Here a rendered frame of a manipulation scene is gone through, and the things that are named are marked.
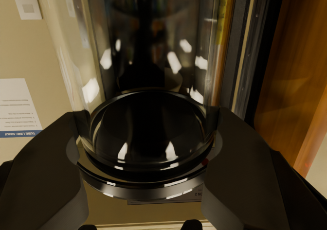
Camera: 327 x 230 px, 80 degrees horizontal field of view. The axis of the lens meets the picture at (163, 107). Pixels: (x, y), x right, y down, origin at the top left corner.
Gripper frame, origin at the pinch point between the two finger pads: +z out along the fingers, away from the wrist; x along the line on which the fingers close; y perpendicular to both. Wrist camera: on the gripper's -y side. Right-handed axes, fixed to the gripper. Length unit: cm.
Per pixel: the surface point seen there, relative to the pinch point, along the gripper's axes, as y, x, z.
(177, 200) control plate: 24.0, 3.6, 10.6
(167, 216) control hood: 25.8, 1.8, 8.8
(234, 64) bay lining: 3.3, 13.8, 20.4
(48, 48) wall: 9, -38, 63
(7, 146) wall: 52, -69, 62
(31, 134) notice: 46, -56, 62
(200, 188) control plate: 22.9, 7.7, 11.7
